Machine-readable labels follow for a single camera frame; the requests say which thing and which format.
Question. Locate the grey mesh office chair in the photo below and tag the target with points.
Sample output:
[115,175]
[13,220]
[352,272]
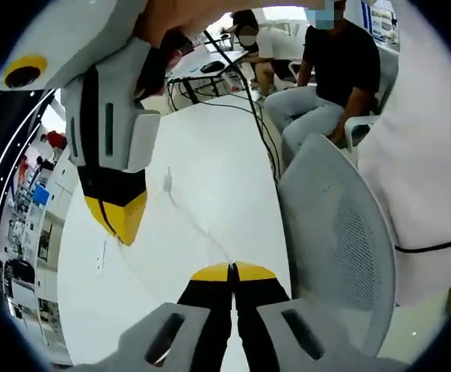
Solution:
[326,232]

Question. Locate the person's right hand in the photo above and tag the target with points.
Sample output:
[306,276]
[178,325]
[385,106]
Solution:
[194,19]

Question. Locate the black computer mouse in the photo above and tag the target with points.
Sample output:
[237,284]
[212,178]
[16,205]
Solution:
[211,67]

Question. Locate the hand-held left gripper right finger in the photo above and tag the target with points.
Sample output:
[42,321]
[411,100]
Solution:
[272,310]

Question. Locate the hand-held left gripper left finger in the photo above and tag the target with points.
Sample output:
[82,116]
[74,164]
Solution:
[194,310]

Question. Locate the small grey table socket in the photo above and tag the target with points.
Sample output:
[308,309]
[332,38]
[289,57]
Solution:
[168,180]

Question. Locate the white background desk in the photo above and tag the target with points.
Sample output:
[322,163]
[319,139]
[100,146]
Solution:
[206,64]

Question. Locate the white plastic chair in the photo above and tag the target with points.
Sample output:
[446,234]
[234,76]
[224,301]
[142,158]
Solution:
[359,129]

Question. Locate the blue bin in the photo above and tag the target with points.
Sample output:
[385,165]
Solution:
[42,193]

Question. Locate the metal strip in table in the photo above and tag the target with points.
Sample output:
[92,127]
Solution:
[100,257]

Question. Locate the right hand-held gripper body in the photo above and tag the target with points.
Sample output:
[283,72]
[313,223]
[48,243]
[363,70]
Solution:
[66,42]

